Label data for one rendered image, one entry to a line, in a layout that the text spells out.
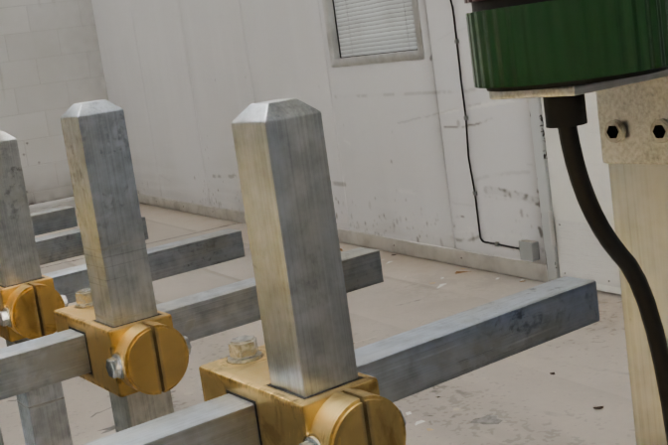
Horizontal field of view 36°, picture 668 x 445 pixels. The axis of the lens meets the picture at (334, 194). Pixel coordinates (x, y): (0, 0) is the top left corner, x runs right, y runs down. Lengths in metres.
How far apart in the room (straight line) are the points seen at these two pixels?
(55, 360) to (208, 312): 0.13
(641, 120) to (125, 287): 0.50
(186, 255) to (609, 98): 0.81
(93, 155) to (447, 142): 4.23
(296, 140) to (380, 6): 4.81
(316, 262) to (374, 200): 5.05
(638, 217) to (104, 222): 0.48
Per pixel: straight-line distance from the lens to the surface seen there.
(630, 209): 0.35
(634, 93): 0.34
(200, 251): 1.12
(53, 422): 1.04
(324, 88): 5.84
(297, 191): 0.53
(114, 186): 0.76
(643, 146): 0.34
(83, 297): 0.85
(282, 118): 0.53
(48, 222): 1.58
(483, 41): 0.30
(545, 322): 0.72
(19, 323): 0.98
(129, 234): 0.76
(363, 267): 0.92
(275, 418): 0.57
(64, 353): 0.80
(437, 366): 0.66
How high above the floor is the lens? 1.15
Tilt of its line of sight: 8 degrees down
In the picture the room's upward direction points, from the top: 8 degrees counter-clockwise
